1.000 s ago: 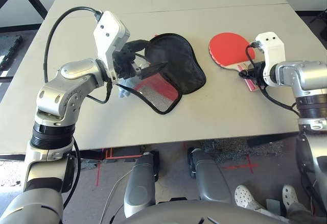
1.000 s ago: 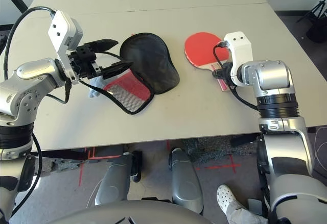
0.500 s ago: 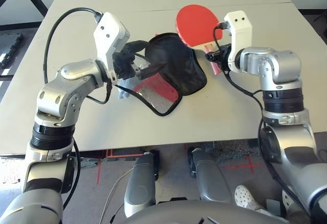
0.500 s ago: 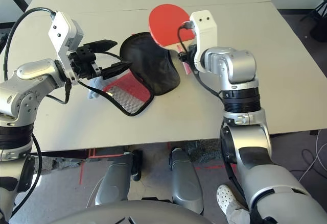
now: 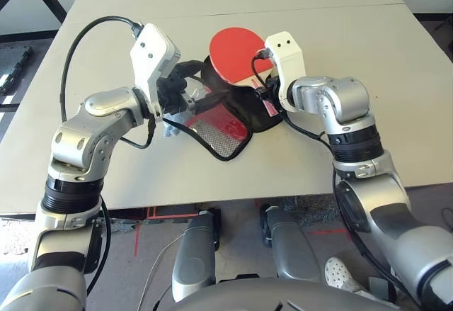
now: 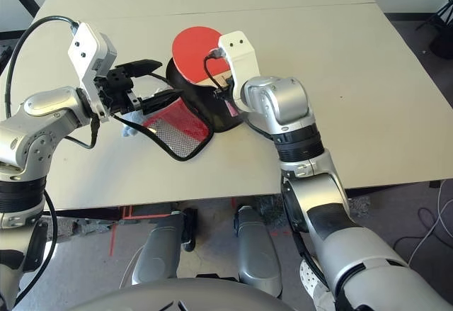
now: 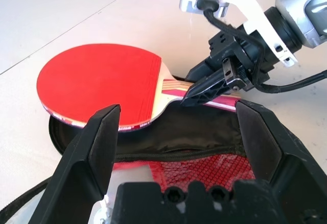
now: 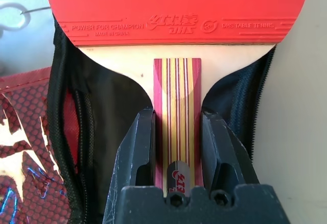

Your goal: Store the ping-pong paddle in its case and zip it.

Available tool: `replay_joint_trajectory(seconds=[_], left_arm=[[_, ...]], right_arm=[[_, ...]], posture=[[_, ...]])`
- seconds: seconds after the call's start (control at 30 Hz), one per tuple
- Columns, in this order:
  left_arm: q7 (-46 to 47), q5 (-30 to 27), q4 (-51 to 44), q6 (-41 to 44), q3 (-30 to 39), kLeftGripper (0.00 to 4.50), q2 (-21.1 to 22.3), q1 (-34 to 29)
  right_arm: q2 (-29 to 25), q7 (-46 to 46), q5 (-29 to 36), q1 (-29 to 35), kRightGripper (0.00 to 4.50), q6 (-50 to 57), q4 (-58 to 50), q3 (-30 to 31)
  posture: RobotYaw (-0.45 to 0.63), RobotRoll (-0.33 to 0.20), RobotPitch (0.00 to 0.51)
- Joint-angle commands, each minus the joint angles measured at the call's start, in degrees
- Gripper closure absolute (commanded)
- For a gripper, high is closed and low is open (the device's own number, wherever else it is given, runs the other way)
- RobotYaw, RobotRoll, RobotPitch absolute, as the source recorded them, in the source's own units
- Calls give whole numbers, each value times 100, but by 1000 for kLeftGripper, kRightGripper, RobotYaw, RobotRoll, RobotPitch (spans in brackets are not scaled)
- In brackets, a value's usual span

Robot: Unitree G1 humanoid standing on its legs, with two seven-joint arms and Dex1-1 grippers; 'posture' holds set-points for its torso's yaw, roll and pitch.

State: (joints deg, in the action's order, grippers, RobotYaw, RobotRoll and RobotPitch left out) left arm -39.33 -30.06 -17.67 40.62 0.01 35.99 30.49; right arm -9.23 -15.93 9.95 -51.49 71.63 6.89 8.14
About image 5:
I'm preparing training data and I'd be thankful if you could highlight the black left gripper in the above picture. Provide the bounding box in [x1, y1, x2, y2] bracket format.
[157, 59, 231, 115]

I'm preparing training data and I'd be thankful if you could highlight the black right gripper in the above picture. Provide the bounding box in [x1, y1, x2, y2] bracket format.
[255, 77, 282, 108]

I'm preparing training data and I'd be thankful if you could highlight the black red paddle case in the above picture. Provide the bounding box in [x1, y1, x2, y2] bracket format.
[176, 55, 284, 162]

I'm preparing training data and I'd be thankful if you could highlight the red ping-pong paddle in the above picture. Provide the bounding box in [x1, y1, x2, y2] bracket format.
[208, 26, 284, 117]

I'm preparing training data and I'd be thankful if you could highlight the grey plush keychain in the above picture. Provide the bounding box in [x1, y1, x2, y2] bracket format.
[162, 111, 187, 138]

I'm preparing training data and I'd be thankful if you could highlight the dark grey floor mat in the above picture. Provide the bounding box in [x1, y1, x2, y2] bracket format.
[279, 196, 340, 227]

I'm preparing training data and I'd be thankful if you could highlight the grey right robot leg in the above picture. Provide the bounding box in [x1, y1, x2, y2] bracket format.
[263, 204, 325, 283]

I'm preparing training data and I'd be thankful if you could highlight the grey robot leg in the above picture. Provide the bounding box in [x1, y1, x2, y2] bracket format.
[263, 204, 325, 283]
[172, 210, 219, 301]

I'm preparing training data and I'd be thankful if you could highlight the grey left robot leg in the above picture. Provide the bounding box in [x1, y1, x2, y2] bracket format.
[172, 210, 219, 301]

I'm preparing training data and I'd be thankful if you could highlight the black floor rack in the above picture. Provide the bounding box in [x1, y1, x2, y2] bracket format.
[0, 45, 35, 96]

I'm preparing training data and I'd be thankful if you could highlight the white perforated clog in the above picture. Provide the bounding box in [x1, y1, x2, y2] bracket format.
[324, 256, 362, 293]

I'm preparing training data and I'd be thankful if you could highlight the grey robot torso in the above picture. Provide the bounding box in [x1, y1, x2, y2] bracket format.
[175, 277, 401, 311]

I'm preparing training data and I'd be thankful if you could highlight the small grey floor box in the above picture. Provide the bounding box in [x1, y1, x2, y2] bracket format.
[369, 277, 396, 303]

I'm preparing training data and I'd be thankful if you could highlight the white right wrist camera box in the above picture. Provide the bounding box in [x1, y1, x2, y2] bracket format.
[264, 31, 304, 112]

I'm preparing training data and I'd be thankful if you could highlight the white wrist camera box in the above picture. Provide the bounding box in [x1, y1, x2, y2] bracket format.
[264, 31, 304, 112]
[130, 23, 181, 123]

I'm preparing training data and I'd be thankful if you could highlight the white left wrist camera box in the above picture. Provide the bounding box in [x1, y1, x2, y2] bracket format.
[130, 23, 181, 123]

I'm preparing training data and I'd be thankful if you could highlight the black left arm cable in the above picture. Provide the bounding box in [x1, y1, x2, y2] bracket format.
[59, 16, 154, 149]

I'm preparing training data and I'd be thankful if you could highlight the white floor cable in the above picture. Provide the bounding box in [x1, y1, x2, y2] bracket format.
[139, 234, 187, 311]

